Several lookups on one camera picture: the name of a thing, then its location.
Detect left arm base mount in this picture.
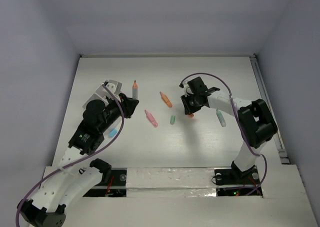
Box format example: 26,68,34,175
83,158,127,198

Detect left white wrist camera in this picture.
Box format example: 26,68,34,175
103,80,122,95

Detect white compartment organizer box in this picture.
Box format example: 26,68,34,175
82,86,121,134

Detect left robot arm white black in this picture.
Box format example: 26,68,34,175
20,93,139,227

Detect mint green highlighter marker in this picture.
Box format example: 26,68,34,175
216,109,227,128

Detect aluminium rail right edge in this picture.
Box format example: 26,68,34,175
249,53,288,165

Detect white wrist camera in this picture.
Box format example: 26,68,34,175
179,81,193,97
103,80,122,95

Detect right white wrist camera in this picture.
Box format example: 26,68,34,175
179,81,193,97

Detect purple cable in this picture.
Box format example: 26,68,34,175
15,85,125,227
179,73,268,197

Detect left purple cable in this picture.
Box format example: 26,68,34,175
15,85,125,227

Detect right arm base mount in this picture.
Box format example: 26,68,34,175
211,163,263,197

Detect orange highlighter marker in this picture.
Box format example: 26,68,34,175
159,91,173,108

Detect grey marker orange tip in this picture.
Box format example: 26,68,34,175
132,80,138,100

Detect pink highlighter marker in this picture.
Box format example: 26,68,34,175
144,110,158,128

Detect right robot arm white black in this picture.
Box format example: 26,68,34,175
179,77,278,183

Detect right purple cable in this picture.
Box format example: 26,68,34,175
179,73,268,197

